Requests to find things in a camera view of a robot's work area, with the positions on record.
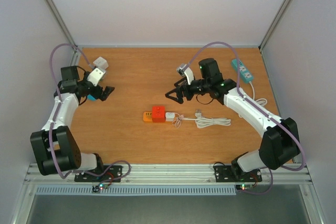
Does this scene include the white usb charger plug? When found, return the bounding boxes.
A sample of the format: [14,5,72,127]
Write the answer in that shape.
[165,112,175,122]

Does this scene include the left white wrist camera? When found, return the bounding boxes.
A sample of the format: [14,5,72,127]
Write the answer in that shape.
[87,67,106,87]

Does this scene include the right aluminium corner post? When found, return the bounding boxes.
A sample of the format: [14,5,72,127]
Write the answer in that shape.
[258,0,293,52]

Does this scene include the orange strip white cord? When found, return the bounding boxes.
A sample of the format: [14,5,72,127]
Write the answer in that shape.
[181,108,232,130]

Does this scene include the left small circuit board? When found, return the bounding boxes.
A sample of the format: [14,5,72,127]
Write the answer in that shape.
[92,184,109,193]

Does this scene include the teal strip white cord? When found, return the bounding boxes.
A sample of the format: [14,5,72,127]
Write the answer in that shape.
[237,80,268,117]

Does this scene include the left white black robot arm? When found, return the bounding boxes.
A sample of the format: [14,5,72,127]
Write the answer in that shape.
[30,66,114,181]

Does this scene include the front aluminium rail frame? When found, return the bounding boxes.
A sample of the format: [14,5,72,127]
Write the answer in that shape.
[24,164,312,186]

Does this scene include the right small circuit board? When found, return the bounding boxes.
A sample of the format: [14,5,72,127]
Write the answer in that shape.
[236,184,254,191]

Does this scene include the red cube plug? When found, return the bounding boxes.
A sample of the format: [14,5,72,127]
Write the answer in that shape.
[151,105,165,123]

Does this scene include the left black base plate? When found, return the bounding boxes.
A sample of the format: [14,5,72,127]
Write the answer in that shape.
[74,165,122,183]

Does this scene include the small circuit board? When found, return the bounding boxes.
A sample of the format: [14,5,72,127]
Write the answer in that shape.
[236,184,254,191]
[92,184,109,193]

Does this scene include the grey slotted cable duct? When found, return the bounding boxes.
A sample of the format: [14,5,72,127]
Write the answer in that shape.
[36,185,236,196]

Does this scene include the aluminium corner post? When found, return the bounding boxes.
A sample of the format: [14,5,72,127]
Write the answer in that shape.
[258,0,293,52]
[29,0,79,49]

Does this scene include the teal power strip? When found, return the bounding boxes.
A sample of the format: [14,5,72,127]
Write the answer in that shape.
[231,59,254,83]

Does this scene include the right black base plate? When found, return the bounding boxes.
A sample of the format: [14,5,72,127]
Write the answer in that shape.
[213,165,262,183]

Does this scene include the white cube adapter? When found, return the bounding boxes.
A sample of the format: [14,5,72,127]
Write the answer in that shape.
[93,57,109,71]

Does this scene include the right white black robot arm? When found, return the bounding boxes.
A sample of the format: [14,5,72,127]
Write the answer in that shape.
[165,58,301,180]

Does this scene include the blue cube plug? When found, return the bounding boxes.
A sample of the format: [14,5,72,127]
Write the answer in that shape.
[87,94,97,101]

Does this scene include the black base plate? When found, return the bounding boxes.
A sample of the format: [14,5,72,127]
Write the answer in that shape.
[213,165,262,183]
[74,165,122,183]

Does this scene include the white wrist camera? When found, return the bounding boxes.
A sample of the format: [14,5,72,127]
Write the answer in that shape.
[176,63,195,85]
[87,67,106,87]

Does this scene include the left aluminium corner post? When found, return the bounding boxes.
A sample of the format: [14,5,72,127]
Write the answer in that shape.
[29,0,79,49]

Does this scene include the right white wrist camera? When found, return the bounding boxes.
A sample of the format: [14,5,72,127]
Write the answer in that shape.
[176,63,195,85]

